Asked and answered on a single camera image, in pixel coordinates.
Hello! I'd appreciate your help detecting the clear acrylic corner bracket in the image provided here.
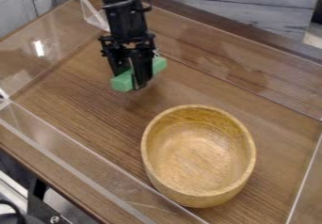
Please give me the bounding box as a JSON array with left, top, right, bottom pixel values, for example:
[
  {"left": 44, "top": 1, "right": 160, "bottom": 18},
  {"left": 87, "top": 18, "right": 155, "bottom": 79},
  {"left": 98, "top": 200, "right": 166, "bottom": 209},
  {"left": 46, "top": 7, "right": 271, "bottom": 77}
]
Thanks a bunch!
[{"left": 80, "top": 0, "right": 110, "bottom": 32}]

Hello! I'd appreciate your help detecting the green rectangular block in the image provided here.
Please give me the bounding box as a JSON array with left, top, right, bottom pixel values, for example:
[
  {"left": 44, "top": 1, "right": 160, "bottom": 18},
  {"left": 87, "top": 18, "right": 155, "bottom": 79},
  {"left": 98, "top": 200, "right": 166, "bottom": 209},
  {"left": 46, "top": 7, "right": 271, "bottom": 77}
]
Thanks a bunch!
[{"left": 111, "top": 56, "right": 167, "bottom": 92}]

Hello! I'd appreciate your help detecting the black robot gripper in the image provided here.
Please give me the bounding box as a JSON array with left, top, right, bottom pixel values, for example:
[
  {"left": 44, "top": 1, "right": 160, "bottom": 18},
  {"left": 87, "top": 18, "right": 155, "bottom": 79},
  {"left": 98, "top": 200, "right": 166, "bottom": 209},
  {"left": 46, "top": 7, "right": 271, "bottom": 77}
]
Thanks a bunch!
[{"left": 99, "top": 0, "right": 156, "bottom": 90}]

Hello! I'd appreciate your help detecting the black metal table frame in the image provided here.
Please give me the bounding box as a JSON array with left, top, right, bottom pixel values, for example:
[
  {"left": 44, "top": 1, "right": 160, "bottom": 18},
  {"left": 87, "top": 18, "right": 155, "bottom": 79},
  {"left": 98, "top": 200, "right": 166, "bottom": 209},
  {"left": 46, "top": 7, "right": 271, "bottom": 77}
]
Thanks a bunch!
[{"left": 27, "top": 179, "right": 72, "bottom": 224}]

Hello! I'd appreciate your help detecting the black cable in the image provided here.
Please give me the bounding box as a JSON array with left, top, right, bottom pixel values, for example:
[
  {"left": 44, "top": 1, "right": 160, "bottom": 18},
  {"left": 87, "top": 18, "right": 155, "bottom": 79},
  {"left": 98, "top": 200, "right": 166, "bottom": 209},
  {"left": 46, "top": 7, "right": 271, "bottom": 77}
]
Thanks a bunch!
[{"left": 0, "top": 199, "right": 27, "bottom": 224}]

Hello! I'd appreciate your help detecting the brown wooden bowl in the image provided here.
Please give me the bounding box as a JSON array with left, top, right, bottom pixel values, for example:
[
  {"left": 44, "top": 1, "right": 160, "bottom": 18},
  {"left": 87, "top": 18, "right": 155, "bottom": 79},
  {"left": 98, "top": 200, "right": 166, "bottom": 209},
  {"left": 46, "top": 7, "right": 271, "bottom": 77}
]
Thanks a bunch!
[{"left": 140, "top": 104, "right": 257, "bottom": 208}]

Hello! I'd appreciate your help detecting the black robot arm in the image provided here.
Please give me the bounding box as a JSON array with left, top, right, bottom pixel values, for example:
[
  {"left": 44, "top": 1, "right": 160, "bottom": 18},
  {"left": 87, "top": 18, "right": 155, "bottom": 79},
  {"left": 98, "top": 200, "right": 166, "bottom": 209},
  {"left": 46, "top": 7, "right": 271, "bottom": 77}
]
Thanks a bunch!
[{"left": 98, "top": 0, "right": 156, "bottom": 92}]

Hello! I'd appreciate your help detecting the clear acrylic tray wall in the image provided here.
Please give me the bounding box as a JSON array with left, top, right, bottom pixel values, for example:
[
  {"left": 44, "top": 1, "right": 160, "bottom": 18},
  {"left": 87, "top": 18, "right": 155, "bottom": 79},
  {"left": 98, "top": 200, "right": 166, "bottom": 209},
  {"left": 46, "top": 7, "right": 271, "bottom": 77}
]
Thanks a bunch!
[{"left": 0, "top": 0, "right": 322, "bottom": 224}]

